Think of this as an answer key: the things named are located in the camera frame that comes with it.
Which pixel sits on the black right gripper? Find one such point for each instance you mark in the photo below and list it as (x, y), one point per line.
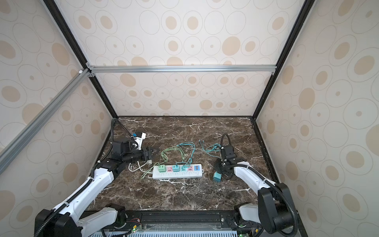
(219, 171)

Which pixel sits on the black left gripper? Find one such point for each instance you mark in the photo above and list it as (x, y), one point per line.
(149, 156)

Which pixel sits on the teal plug adapter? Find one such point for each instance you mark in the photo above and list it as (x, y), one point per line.
(176, 168)
(217, 177)

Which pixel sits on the light green plug adapter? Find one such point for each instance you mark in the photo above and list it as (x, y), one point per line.
(162, 168)

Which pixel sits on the white power strip coloured sockets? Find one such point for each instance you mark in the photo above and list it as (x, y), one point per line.
(191, 171)

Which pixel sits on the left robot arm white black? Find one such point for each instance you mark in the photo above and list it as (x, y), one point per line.
(86, 189)

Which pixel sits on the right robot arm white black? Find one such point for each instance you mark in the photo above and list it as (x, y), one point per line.
(275, 211)

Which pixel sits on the aluminium crossbar back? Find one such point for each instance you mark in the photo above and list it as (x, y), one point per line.
(180, 69)

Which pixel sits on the aluminium crossbar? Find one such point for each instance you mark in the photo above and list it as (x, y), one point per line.
(25, 136)
(180, 69)

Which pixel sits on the aluminium crossbar left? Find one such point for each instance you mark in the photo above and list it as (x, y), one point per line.
(25, 136)

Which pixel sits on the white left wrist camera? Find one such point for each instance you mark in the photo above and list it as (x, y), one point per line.
(139, 137)

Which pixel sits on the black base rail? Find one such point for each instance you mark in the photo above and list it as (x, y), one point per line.
(226, 223)

